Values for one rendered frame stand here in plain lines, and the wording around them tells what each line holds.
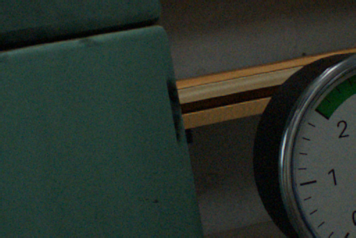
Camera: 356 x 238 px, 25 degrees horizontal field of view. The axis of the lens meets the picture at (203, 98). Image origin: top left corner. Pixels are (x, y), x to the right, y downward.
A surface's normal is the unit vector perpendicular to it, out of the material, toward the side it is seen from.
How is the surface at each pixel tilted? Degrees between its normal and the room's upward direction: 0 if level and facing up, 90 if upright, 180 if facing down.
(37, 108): 90
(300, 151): 90
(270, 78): 90
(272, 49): 90
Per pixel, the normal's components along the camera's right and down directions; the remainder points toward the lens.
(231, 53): 0.29, 0.00
